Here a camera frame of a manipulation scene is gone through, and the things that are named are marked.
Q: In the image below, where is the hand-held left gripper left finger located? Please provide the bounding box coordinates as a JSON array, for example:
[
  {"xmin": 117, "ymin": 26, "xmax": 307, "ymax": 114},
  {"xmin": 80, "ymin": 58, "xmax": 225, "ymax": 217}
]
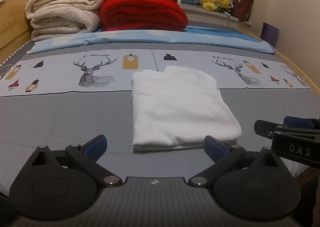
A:
[{"xmin": 30, "ymin": 134, "xmax": 123, "ymax": 188}]

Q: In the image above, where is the wooden bed side rail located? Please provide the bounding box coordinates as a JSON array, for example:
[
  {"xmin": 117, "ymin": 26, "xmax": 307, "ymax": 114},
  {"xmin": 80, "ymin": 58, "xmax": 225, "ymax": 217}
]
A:
[{"xmin": 237, "ymin": 26, "xmax": 320, "ymax": 98}]

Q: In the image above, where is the wooden bed headboard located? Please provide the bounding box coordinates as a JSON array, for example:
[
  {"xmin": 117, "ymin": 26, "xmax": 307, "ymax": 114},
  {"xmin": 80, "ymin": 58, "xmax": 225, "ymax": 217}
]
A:
[{"xmin": 0, "ymin": 0, "xmax": 47, "ymax": 64}]

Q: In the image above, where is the purple board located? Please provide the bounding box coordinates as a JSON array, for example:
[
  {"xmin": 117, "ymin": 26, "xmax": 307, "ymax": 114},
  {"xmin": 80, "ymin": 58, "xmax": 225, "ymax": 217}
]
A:
[{"xmin": 260, "ymin": 22, "xmax": 279, "ymax": 48}]

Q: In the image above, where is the white small shirt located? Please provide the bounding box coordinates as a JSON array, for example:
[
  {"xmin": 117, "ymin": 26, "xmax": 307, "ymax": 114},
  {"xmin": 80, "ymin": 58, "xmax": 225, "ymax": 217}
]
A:
[{"xmin": 131, "ymin": 65, "xmax": 242, "ymax": 150}]

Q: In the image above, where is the cream folded blanket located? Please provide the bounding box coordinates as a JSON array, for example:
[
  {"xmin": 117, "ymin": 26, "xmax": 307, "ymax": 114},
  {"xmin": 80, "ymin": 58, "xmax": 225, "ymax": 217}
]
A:
[{"xmin": 24, "ymin": 0, "xmax": 105, "ymax": 42}]

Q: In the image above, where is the white window sill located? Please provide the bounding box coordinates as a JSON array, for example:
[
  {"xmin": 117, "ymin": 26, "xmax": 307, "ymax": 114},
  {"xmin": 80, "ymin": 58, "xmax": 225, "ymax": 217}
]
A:
[{"xmin": 180, "ymin": 2, "xmax": 252, "ymax": 26}]

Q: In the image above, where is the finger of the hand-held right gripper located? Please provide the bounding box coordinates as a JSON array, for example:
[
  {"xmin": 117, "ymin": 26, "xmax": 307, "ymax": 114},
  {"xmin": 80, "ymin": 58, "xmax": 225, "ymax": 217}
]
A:
[
  {"xmin": 284, "ymin": 116, "xmax": 320, "ymax": 130},
  {"xmin": 254, "ymin": 119, "xmax": 288, "ymax": 139}
]

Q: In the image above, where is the grey deer-print bed sheet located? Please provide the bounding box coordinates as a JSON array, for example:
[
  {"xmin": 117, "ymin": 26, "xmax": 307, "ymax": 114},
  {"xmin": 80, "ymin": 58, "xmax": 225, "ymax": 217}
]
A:
[{"xmin": 0, "ymin": 18, "xmax": 320, "ymax": 192}]

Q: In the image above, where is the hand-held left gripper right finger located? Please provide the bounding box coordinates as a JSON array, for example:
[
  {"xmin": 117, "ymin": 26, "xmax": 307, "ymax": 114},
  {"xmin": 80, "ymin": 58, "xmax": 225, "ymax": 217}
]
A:
[{"xmin": 187, "ymin": 135, "xmax": 280, "ymax": 188}]

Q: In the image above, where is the red folded blanket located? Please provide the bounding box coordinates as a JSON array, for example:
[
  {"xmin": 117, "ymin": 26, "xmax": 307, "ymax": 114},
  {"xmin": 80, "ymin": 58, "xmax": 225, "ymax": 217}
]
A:
[{"xmin": 100, "ymin": 0, "xmax": 188, "ymax": 32}]

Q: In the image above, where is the dark red cushion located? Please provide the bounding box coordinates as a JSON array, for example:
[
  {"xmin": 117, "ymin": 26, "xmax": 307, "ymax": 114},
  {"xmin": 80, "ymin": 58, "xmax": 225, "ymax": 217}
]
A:
[{"xmin": 234, "ymin": 0, "xmax": 254, "ymax": 22}]

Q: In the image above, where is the light blue cloud-print sheet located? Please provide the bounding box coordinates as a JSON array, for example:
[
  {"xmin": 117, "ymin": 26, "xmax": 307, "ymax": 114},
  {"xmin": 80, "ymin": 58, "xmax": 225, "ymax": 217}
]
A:
[{"xmin": 26, "ymin": 26, "xmax": 275, "ymax": 55}]

